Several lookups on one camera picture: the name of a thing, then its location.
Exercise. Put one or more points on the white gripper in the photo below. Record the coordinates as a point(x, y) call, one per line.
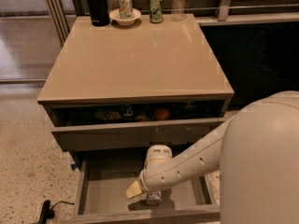
point(142, 184)

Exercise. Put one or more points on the clear blue label plastic bottle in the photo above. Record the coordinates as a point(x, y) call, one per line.
point(154, 198)

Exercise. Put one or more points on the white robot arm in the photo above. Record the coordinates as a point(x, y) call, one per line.
point(257, 153)

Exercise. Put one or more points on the grey middle drawer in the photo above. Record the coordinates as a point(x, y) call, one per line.
point(105, 175)

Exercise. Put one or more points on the grey drawer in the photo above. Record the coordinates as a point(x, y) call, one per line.
point(77, 129)
point(105, 175)

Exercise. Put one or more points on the grey top drawer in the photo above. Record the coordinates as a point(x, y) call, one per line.
point(77, 129)

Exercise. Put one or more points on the orange fruit in drawer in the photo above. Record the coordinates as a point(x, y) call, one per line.
point(161, 113)

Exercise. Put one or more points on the black snack bag in drawer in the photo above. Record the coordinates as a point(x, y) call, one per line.
point(122, 113)

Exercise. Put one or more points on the tan top drawer cabinet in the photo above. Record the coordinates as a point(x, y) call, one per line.
point(145, 63)

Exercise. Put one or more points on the clear water bottle at back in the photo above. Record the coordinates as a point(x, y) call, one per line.
point(177, 10)

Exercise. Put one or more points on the green can in bowl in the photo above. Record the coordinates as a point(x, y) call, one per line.
point(125, 9)

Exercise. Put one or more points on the green soda can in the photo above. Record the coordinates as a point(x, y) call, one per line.
point(156, 11)

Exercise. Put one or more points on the black insulated flask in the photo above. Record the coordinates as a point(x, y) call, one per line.
point(98, 12)

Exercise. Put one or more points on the metal railing shelf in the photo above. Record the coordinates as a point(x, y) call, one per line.
point(239, 12)

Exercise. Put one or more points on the black cable plug on floor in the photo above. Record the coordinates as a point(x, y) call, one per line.
point(47, 211)

